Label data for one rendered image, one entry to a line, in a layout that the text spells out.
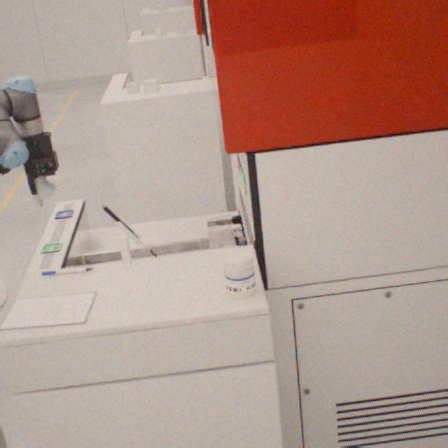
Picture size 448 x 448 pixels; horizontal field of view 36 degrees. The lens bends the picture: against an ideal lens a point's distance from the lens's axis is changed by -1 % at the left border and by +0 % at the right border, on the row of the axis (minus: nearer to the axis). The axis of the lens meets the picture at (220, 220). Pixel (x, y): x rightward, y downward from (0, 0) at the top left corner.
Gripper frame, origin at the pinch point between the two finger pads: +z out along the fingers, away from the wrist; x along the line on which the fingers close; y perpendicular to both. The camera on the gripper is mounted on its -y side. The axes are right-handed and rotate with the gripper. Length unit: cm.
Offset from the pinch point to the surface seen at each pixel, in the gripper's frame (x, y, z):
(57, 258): -7.3, 3.6, 14.6
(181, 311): -47, 38, 14
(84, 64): 796, -97, 82
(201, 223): 38, 45, 28
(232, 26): -15, 59, -44
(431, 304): -16, 108, 40
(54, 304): -36.1, 7.5, 13.8
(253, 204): -16, 59, 2
